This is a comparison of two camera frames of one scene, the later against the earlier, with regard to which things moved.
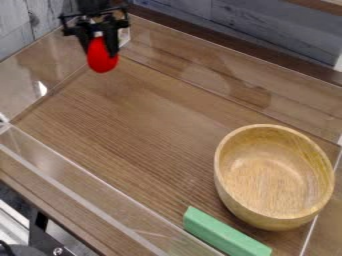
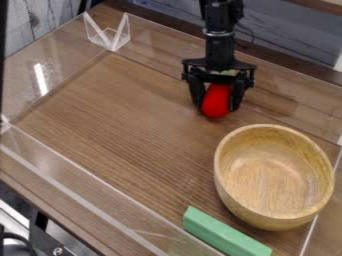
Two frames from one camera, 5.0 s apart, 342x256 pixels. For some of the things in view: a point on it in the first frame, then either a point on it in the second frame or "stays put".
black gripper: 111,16 to 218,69
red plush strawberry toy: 101,61 to 217,100
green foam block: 225,237 stays put
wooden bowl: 274,176 stays put
